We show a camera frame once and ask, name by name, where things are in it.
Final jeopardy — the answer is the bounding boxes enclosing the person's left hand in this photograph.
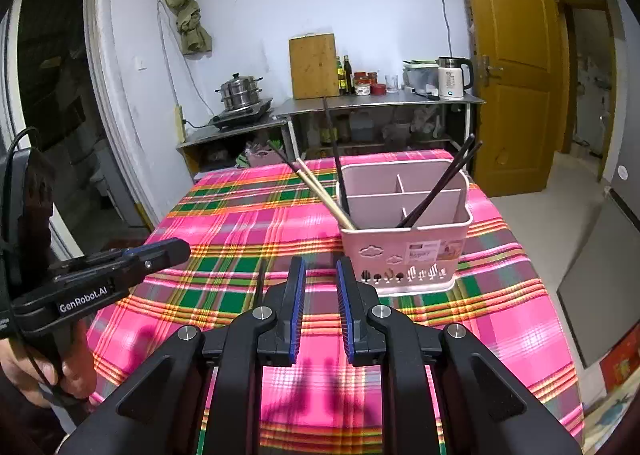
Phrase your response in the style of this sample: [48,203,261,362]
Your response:
[1,322,96,409]

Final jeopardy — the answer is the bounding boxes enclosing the drinking glass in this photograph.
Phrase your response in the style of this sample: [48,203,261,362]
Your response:
[385,74,399,93]

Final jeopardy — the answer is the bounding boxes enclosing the pink storage basket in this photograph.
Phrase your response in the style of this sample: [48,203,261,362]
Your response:
[245,148,282,168]

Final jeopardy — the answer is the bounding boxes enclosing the pink plastic utensil caddy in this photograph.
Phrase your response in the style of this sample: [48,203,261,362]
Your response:
[342,159,473,297]

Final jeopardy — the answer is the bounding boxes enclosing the black chopstick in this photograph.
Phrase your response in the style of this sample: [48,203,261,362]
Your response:
[322,97,350,216]
[252,259,267,310]
[267,141,330,196]
[396,133,476,230]
[398,135,483,227]

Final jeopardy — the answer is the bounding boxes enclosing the black induction cooker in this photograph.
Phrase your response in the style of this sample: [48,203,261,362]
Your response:
[210,97,272,130]

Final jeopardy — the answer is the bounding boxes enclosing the pink plaid tablecloth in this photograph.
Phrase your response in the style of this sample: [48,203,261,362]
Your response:
[70,152,584,454]

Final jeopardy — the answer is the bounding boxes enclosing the wooden cutting board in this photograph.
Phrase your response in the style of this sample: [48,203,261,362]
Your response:
[288,33,340,100]

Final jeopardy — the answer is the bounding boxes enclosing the yellow wooden door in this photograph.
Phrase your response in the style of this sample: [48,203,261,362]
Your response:
[470,0,562,197]

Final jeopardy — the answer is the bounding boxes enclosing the light wooden chopstick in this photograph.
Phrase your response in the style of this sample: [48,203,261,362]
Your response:
[296,157,356,231]
[296,169,355,231]

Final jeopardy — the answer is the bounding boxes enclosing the low grey side cabinet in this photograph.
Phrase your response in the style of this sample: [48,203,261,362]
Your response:
[177,117,295,178]

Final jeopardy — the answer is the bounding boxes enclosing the clear plastic storage box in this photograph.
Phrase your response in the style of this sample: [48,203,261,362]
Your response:
[402,59,438,95]

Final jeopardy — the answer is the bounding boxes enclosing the stainless steel steamer pot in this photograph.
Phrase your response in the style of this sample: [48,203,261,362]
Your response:
[216,74,262,111]

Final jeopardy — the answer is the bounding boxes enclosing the red lidded jar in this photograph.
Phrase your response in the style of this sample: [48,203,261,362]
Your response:
[370,83,386,95]

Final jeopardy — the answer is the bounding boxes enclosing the dark oil bottle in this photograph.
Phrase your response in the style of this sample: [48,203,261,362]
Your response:
[343,55,355,95]

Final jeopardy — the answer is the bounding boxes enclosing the steel kitchen shelf table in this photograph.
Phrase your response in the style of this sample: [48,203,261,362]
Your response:
[272,90,484,158]

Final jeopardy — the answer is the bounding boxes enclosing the white electric kettle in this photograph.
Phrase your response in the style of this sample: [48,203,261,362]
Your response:
[437,56,474,100]

